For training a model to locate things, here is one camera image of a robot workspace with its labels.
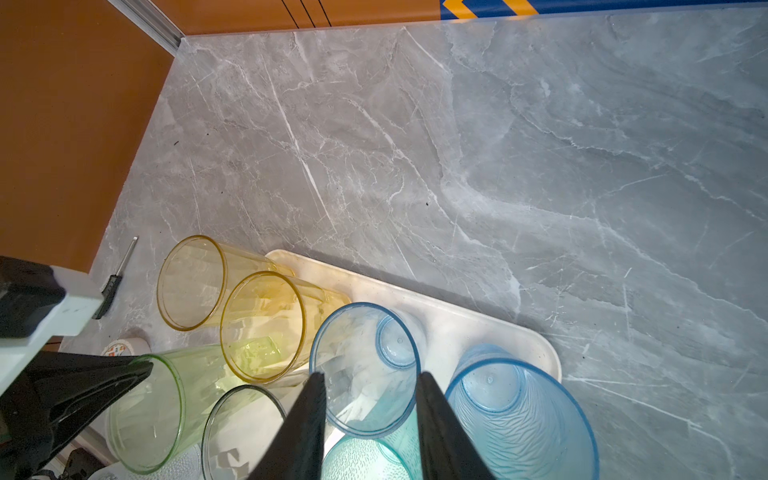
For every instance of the yellow tall glass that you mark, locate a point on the yellow tall glass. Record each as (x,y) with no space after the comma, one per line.
(269,323)

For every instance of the blue tall glass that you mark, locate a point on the blue tall glass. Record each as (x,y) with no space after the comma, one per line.
(522,422)

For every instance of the black marker pen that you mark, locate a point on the black marker pen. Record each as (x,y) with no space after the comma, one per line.
(111,287)

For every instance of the yellow ribbed glass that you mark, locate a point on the yellow ribbed glass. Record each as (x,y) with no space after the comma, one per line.
(198,276)

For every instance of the teal glass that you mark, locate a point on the teal glass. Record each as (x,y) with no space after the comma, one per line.
(395,456)

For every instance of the light blue glass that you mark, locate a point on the light blue glass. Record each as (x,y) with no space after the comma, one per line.
(371,357)

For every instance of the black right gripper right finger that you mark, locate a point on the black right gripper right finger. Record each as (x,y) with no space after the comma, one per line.
(446,450)

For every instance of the green glass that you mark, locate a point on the green glass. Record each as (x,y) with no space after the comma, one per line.
(166,413)

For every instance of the grey smoked glass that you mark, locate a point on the grey smoked glass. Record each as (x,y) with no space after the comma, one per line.
(239,430)

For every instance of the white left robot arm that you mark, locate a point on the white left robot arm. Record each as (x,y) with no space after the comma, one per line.
(48,398)

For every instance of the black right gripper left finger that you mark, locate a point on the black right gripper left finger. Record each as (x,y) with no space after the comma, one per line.
(298,447)

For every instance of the cream rectangular tray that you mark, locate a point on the cream rectangular tray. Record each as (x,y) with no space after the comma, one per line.
(449,328)

